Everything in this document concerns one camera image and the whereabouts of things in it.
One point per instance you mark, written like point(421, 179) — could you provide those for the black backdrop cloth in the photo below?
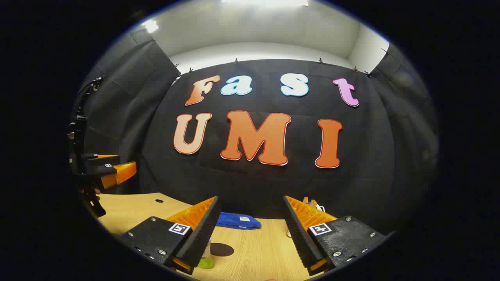
point(254, 187)

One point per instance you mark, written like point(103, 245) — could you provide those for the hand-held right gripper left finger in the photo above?
point(203, 234)

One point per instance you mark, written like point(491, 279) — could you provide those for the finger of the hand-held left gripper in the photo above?
point(117, 175)
point(97, 159)

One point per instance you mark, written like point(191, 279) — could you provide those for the white green water bottle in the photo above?
point(206, 261)

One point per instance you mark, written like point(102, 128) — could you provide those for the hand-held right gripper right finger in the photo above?
point(299, 234)

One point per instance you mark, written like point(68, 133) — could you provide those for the dark round coaster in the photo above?
point(222, 249)

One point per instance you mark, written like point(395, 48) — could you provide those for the blue folded towel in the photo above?
point(236, 220)

